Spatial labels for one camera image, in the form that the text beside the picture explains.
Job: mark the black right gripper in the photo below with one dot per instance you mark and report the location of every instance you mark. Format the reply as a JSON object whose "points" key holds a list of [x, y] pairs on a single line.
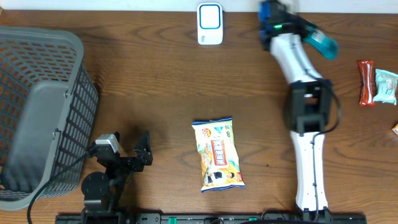
{"points": [[301, 24]]}

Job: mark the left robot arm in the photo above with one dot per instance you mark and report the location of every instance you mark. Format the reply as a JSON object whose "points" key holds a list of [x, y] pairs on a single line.
{"points": [[103, 190]]}

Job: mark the small orange white snack pack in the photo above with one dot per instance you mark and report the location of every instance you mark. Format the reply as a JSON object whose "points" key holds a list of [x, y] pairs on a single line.
{"points": [[395, 129]]}

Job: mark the grey plastic shopping basket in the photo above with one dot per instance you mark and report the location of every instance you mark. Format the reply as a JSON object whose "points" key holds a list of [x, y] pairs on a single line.
{"points": [[48, 109]]}

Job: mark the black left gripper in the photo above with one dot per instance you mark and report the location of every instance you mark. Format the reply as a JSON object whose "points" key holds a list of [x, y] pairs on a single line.
{"points": [[137, 165]]}

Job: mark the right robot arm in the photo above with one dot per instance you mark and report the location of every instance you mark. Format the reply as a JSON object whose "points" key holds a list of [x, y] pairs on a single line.
{"points": [[306, 108]]}

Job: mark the white barcode scanner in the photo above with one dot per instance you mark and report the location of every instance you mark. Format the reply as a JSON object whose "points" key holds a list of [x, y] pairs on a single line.
{"points": [[210, 23]]}

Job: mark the teal bottle with grey cap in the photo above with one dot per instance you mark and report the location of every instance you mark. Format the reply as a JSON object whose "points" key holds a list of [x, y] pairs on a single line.
{"points": [[327, 46]]}

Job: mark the yellow snack chip bag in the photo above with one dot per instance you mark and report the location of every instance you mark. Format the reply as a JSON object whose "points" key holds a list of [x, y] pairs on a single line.
{"points": [[220, 167]]}

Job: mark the red orange snack bar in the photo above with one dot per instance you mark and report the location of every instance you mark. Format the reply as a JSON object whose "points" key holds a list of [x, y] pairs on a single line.
{"points": [[366, 71]]}

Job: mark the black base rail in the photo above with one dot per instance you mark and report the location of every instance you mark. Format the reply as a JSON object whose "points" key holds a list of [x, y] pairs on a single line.
{"points": [[155, 218]]}

